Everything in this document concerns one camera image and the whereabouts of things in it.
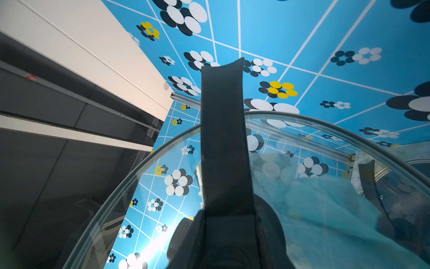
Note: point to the light teal microfiber cloth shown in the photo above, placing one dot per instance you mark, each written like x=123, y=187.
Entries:
x=326, y=223

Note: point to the glass pot lid black handle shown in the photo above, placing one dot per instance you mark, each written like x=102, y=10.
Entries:
x=134, y=227

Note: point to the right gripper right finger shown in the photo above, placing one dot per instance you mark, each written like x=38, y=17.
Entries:
x=272, y=243

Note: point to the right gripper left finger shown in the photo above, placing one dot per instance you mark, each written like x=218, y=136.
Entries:
x=186, y=247

